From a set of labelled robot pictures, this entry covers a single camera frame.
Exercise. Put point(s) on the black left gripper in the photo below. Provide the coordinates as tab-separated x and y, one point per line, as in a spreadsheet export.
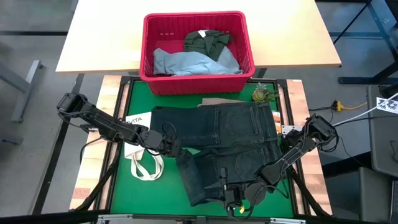
158	141

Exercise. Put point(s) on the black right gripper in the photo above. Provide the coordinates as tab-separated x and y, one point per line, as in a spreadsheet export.
248	194

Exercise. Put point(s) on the dark blue jeans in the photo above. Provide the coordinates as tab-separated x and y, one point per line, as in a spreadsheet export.
199	124

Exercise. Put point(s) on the khaki shorts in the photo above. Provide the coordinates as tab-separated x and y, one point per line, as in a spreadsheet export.
214	101

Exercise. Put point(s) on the light blue garment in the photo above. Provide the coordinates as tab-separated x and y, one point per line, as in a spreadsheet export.
186	63

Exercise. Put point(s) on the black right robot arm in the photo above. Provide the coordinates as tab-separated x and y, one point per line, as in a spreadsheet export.
295	152

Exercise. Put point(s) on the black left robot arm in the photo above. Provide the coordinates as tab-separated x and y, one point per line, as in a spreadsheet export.
102	121

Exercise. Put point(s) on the red plastic laundry bin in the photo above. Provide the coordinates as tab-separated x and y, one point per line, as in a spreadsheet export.
192	85

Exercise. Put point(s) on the yellow tag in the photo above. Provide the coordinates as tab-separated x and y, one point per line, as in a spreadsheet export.
242	210

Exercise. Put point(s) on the green table mat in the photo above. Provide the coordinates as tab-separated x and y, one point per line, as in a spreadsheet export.
149	193

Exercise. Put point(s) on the white tote bag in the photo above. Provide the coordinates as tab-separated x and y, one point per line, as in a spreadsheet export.
136	119

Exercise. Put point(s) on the artificial succulent plant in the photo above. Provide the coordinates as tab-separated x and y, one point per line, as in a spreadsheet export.
261	95

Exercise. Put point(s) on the dark green garment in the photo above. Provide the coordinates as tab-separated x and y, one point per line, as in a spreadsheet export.
208	43

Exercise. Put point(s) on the pale paper label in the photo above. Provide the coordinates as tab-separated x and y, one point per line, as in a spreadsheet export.
129	56

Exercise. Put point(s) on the light wooden table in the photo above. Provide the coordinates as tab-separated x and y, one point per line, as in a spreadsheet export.
280	37

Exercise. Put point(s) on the grey cabinet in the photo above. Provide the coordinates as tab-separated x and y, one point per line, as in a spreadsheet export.
382	140

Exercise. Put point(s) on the black metal table base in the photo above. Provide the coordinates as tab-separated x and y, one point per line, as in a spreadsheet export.
367	80

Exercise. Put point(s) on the grey metal table leg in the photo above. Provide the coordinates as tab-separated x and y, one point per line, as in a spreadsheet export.
21	84

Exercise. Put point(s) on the white printed tag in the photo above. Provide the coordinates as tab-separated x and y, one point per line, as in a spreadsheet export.
387	105

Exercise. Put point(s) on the silver bracket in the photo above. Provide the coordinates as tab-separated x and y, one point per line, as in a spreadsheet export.
115	217
289	221

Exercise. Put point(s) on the black aluminium frame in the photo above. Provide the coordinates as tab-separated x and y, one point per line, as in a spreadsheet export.
124	81

